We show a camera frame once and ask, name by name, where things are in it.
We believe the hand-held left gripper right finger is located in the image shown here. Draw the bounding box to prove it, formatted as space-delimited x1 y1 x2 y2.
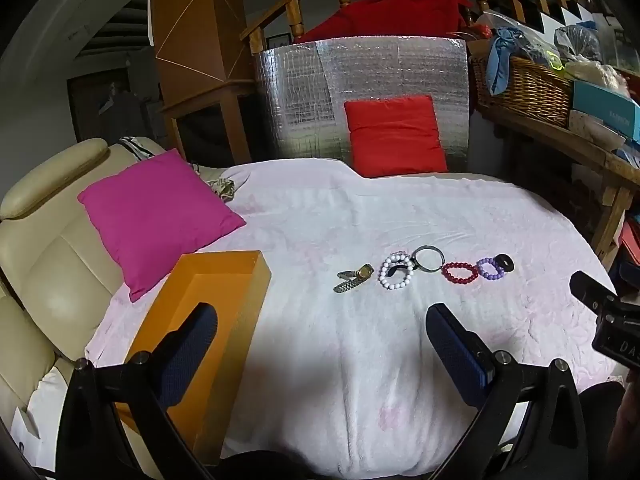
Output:
426 303 591 480

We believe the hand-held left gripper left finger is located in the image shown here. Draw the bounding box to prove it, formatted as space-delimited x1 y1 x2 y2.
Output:
54 302 221 480

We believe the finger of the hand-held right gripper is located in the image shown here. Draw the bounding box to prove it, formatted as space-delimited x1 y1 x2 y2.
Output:
569 270 621 312

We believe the orange box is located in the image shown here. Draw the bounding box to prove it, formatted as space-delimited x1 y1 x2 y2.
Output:
114 250 272 467

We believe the purple bead bracelet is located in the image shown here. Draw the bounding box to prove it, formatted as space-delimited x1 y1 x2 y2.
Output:
476 256 506 281

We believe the person's right forearm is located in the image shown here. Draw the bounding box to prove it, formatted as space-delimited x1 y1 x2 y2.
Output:
606 375 640 466

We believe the silver bangle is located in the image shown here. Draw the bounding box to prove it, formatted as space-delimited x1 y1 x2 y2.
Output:
412 245 446 275

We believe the pale pink white blanket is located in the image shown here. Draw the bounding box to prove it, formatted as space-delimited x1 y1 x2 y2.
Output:
85 157 621 478

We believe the metal wristwatch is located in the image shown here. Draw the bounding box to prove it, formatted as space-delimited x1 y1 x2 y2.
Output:
334 263 375 293

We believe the pink cushion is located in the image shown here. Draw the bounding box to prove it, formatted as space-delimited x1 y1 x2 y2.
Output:
77 149 247 303

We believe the white cloth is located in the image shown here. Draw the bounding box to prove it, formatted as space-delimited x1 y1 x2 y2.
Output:
10 370 68 471

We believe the wooden side table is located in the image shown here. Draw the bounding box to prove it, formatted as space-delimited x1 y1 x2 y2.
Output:
475 102 640 268

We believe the white patterned box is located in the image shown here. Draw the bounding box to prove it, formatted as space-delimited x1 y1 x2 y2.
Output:
569 110 631 151

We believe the patterned cloth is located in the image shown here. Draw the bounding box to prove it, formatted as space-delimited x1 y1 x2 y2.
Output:
207 177 238 203

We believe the beige leather sofa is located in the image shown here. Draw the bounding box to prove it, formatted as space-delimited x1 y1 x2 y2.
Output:
0 136 226 480

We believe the teal box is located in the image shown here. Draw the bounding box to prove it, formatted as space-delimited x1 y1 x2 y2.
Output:
572 80 640 141

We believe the wicker basket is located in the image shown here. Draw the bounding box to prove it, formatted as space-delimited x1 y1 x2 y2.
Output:
470 55 576 128

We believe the striped cloth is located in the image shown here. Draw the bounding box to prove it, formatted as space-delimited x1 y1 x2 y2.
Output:
120 136 149 159

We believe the red cushion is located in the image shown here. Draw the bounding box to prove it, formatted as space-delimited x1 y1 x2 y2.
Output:
344 95 449 178

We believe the clear plastic bag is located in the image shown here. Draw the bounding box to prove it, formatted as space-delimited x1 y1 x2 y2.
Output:
555 25 608 63

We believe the blue cloth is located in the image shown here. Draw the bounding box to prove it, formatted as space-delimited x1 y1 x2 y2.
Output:
487 27 551 96

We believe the dark wooden door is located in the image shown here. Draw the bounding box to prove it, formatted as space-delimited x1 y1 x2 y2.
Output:
67 67 151 143

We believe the silver insulation foil sheet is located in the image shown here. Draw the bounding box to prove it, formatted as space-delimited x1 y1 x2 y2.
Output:
252 36 471 173

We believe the brown wooden cabinet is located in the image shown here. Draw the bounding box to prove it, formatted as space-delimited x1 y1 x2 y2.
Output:
150 0 256 163

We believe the red cloth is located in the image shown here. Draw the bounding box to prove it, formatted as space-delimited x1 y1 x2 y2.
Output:
292 0 473 43

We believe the wooden stair railing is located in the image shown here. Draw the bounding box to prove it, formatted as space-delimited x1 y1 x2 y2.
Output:
240 0 608 56

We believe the red bead bracelet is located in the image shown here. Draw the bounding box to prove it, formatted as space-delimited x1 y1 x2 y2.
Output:
441 261 476 286

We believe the white bead bracelet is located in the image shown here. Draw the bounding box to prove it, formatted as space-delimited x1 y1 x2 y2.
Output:
378 251 415 291

